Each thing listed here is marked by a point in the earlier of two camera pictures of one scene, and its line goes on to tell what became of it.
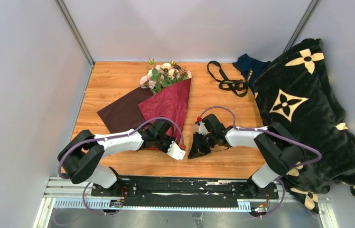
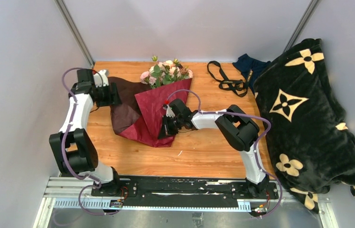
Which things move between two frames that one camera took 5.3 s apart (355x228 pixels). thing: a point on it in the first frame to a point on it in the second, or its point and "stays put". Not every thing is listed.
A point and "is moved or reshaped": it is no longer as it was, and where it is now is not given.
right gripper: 198,149 to 164,132
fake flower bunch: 163,75 is moved or reshaped
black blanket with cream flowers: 294,91 stays put
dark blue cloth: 245,63 stays put
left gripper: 170,139 to 114,99
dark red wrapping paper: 131,112 is moved or reshaped
